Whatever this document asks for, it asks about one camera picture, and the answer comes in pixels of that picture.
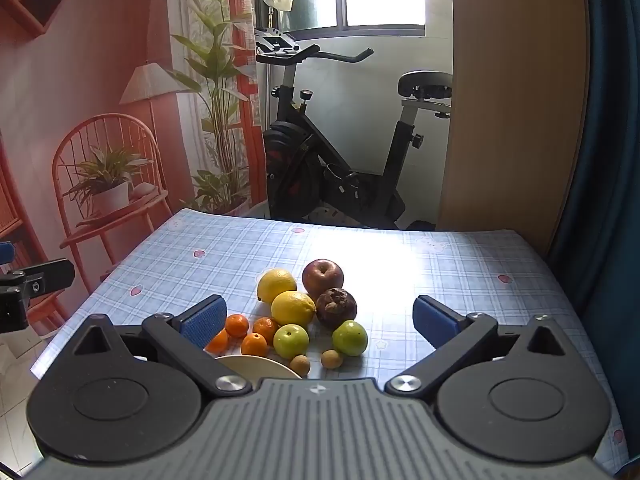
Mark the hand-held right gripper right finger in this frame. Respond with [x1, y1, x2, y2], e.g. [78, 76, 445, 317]
[384, 295, 572, 395]

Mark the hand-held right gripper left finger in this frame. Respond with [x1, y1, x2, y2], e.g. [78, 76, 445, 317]
[74, 294, 253, 395]

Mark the small orange tangerine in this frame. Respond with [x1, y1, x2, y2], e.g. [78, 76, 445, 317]
[252, 317, 280, 345]
[241, 333, 269, 357]
[205, 329, 230, 355]
[225, 314, 250, 339]

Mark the cream bowl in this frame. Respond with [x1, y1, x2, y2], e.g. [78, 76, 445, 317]
[214, 355, 302, 391]

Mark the round yellow lemon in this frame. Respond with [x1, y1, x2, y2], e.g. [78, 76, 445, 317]
[257, 268, 298, 306]

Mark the small green jujube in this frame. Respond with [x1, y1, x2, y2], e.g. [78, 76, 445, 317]
[273, 324, 310, 360]
[332, 320, 369, 357]

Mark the oval yellow lemon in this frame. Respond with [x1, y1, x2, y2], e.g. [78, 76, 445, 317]
[271, 291, 317, 330]

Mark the dark purple mangosteen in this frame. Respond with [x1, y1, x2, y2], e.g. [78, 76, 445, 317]
[316, 287, 358, 331]

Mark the red apple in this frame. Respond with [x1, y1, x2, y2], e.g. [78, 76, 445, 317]
[302, 259, 344, 301]

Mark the blue plaid tablecloth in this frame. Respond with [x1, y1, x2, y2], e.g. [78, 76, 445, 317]
[30, 208, 628, 461]

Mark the black exercise bike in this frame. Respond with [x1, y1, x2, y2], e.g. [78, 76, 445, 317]
[254, 27, 453, 231]

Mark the wooden board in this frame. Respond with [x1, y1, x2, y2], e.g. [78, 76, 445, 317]
[436, 0, 589, 257]

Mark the dark blue curtain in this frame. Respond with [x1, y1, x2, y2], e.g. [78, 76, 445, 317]
[546, 0, 640, 356]

